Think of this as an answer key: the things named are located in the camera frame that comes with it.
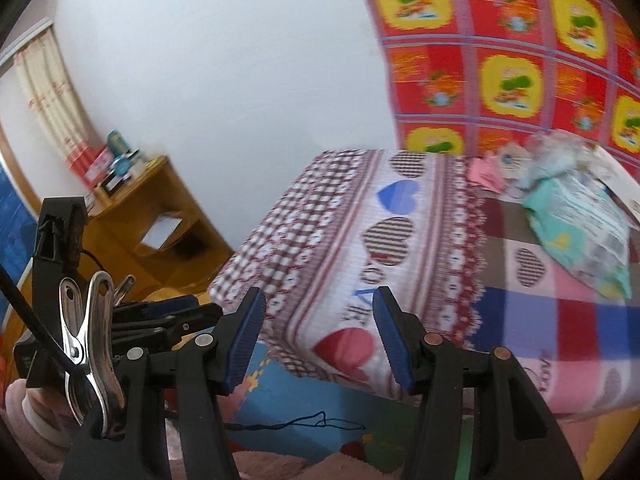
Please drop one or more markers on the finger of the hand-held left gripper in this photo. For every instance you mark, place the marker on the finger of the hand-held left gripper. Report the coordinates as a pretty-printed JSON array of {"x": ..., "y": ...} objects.
[
  {"x": 190, "y": 322},
  {"x": 172, "y": 305}
]

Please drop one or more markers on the foam puzzle floor mat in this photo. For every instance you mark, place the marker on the foam puzzle floor mat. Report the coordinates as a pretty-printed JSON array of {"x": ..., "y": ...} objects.
[{"x": 280, "y": 400}]

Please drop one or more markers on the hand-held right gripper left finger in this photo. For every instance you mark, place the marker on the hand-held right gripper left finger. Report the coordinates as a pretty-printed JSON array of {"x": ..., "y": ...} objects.
[{"x": 245, "y": 340}]

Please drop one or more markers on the teal box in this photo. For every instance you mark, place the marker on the teal box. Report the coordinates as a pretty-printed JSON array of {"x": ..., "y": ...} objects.
[{"x": 116, "y": 142}]

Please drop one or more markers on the metal spring clip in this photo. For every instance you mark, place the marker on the metal spring clip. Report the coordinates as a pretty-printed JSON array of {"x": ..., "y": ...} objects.
[
  {"x": 92, "y": 320},
  {"x": 125, "y": 287}
]

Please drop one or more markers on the white paper sheet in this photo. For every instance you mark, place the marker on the white paper sheet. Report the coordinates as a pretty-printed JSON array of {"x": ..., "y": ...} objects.
[{"x": 160, "y": 232}]

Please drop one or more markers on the white cup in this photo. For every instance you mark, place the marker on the white cup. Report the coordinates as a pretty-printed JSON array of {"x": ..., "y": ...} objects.
[{"x": 137, "y": 162}]

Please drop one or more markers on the black box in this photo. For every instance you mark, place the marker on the black box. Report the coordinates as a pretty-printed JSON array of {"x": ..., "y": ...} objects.
[{"x": 107, "y": 185}]

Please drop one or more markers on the red floral wall cloth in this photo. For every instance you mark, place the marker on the red floral wall cloth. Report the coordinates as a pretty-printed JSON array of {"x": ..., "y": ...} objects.
[{"x": 500, "y": 25}]

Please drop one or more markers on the cream curtain red hem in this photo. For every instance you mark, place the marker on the cream curtain red hem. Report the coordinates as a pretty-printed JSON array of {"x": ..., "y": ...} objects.
[{"x": 50, "y": 100}]

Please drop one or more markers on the dark thin thread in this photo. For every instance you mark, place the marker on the dark thin thread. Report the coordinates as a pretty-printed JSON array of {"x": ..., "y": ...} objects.
[{"x": 320, "y": 416}]

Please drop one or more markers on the wooden desk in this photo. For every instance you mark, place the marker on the wooden desk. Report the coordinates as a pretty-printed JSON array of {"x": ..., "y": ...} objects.
[{"x": 200, "y": 240}]

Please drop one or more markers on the pink box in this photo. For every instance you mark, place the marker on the pink box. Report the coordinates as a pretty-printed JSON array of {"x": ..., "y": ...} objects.
[{"x": 97, "y": 165}]

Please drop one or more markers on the clear plastic bag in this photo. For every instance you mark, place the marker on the clear plastic bag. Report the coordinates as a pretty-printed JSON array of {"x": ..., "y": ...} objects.
[{"x": 555, "y": 160}]

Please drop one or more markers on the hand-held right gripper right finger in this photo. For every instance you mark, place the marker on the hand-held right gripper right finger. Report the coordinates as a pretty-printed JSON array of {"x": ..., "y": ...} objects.
[{"x": 395, "y": 340}]

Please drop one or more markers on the person's left forearm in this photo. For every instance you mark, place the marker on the person's left forearm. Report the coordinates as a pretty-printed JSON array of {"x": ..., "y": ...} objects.
[{"x": 30, "y": 440}]

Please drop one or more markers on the beige printed card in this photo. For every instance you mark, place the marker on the beige printed card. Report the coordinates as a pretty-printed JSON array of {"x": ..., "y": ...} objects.
[{"x": 512, "y": 160}]

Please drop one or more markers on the teal wet wipes pack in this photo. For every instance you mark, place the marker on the teal wet wipes pack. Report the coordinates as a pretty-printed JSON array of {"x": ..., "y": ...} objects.
[{"x": 580, "y": 235}]

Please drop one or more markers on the heart print checked bed sheet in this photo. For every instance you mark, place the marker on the heart print checked bed sheet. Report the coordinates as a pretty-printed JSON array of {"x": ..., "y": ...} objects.
[{"x": 325, "y": 240}]

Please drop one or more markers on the person's leg pink fleece pants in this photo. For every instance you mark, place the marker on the person's leg pink fleece pants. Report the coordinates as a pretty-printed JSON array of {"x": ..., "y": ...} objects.
[{"x": 310, "y": 467}]

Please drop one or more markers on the window with wooden frame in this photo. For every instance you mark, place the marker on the window with wooden frame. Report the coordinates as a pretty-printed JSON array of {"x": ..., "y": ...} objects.
[{"x": 12, "y": 220}]

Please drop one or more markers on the pink paper piece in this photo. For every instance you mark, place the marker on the pink paper piece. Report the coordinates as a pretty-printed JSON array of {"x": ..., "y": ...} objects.
[{"x": 485, "y": 175}]

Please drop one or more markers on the blue alarm clock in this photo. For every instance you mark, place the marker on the blue alarm clock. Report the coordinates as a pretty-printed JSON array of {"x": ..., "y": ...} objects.
[{"x": 121, "y": 165}]

